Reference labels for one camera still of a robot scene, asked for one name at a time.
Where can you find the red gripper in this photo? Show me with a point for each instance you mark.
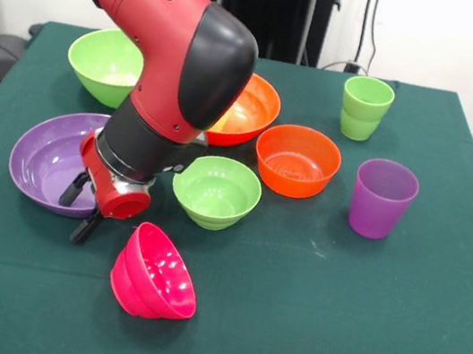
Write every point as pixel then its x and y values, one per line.
pixel 118 203

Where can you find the large purple bowl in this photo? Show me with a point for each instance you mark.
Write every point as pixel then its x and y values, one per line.
pixel 39 162

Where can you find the pink bowl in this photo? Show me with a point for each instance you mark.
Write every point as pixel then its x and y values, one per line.
pixel 142 279

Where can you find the yellow cup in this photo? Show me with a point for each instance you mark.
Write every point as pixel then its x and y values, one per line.
pixel 222 124

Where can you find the small orange bowl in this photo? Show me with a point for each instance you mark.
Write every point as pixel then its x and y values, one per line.
pixel 297 169

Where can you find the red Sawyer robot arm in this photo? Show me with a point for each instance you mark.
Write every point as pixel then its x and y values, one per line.
pixel 173 39

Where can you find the small green bowl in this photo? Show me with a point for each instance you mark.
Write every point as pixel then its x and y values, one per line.
pixel 215 196

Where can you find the large green bowl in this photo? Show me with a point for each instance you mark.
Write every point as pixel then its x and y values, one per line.
pixel 101 63

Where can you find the large orange-red bowl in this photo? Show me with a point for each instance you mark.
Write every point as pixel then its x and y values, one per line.
pixel 256 112

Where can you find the purple cup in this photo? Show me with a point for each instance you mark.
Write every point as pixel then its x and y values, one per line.
pixel 379 205

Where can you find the green cup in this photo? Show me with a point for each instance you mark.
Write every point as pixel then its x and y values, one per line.
pixel 365 112

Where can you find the dark green tablecloth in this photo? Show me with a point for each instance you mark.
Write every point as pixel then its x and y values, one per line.
pixel 379 301

